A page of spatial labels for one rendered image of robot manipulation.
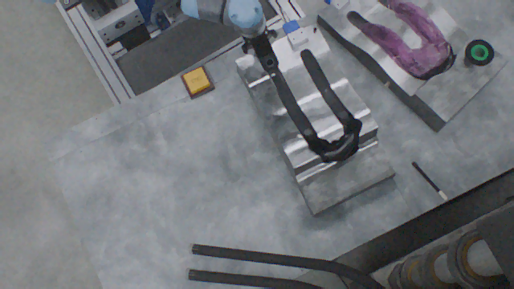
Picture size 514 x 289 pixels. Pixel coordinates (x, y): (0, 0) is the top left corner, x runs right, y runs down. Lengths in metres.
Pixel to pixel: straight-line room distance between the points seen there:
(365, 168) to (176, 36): 1.17
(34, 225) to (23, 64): 0.73
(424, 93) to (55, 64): 1.75
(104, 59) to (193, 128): 0.86
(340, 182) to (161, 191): 0.52
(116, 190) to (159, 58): 0.89
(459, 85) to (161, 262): 0.98
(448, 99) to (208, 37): 1.16
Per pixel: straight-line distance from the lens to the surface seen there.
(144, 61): 2.69
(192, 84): 1.94
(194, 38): 2.69
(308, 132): 1.80
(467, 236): 1.15
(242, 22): 1.51
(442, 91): 1.89
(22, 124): 2.99
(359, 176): 1.83
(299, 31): 1.90
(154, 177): 1.92
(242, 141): 1.91
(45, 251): 2.83
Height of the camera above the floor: 2.64
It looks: 75 degrees down
